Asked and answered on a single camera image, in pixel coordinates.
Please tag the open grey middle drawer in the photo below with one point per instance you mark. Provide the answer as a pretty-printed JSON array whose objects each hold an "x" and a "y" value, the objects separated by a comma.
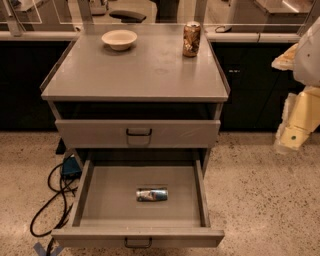
[{"x": 106, "y": 210}]

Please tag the closed grey top drawer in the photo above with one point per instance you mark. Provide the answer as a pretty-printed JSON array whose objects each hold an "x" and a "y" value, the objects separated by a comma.
[{"x": 112, "y": 133}]

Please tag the blue power adapter box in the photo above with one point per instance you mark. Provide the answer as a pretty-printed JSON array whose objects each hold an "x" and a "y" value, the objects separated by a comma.
[{"x": 70, "y": 168}]

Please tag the black drawer handle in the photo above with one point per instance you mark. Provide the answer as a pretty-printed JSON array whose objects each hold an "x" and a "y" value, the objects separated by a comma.
[
  {"x": 139, "y": 132},
  {"x": 138, "y": 243}
]

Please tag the black top drawer handle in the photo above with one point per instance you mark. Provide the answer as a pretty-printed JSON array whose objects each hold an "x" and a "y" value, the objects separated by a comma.
[{"x": 139, "y": 132}]

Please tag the silver blue redbull can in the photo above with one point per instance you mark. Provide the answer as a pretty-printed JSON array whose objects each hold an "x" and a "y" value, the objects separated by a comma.
[{"x": 151, "y": 194}]

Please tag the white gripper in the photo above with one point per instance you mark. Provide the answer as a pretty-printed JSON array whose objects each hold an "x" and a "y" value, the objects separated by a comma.
[{"x": 308, "y": 60}]

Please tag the black middle drawer handle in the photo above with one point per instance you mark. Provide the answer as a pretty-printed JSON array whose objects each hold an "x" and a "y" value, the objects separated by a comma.
[{"x": 138, "y": 243}]

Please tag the brown gold soda can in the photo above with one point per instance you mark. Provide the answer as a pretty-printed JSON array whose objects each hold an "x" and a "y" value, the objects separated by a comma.
[{"x": 191, "y": 38}]

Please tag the white paper bowl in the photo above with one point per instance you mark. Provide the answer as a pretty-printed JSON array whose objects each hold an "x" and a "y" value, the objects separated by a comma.
[{"x": 119, "y": 40}]

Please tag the grey drawer cabinet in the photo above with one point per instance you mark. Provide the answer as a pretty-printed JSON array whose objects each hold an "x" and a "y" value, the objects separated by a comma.
[{"x": 151, "y": 80}]

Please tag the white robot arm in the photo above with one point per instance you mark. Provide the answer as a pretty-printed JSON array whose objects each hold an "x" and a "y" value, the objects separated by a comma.
[{"x": 307, "y": 59}]

